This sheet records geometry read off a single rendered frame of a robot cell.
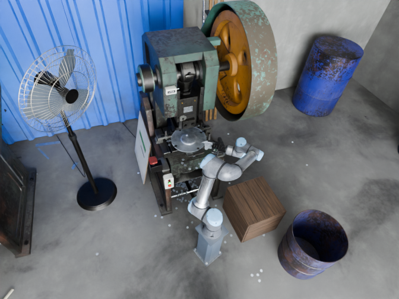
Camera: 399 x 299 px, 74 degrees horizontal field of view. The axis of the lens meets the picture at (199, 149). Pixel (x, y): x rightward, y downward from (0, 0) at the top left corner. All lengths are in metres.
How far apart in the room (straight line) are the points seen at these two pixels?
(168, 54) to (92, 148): 1.85
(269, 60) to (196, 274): 1.76
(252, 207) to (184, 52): 1.38
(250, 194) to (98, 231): 1.42
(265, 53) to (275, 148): 1.84
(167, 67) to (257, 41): 0.57
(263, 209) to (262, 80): 1.15
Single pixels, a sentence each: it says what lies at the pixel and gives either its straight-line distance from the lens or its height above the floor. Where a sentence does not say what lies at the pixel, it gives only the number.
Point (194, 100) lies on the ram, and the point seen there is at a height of 1.14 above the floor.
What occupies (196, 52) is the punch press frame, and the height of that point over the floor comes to 1.50.
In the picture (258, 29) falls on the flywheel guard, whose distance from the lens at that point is 1.76.
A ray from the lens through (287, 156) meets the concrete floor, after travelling 3.34.
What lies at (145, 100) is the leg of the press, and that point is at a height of 0.89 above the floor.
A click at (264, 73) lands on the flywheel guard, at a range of 1.72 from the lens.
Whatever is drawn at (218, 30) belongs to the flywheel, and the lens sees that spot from 2.20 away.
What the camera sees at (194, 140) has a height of 0.79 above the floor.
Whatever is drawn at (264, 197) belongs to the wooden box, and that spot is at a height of 0.35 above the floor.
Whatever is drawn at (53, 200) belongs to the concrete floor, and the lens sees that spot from 3.03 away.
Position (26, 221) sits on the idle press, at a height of 0.03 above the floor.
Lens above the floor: 2.37
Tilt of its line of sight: 48 degrees down
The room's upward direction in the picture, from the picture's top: 5 degrees clockwise
